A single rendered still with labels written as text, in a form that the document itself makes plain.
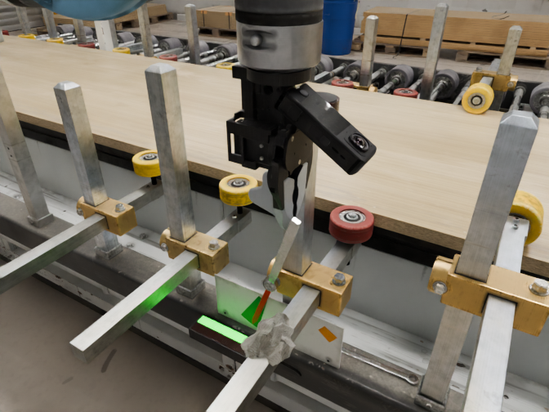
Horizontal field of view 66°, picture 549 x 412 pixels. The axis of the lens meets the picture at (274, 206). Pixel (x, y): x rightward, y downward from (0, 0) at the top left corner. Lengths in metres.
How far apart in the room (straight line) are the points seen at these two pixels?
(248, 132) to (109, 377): 1.38
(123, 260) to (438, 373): 0.70
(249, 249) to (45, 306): 1.25
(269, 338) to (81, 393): 1.21
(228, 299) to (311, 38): 0.53
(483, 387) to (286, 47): 0.38
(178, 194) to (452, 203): 0.52
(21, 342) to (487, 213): 1.78
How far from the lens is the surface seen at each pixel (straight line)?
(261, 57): 0.44
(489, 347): 0.52
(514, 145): 0.50
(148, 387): 1.67
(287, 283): 0.70
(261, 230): 0.99
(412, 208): 0.84
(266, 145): 0.49
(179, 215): 0.79
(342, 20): 6.36
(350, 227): 0.74
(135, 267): 1.02
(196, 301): 0.90
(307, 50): 0.45
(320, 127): 0.45
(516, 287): 0.59
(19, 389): 1.84
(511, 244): 0.69
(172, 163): 0.74
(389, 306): 0.95
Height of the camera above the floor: 1.32
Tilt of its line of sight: 32 degrees down
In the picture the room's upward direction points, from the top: straight up
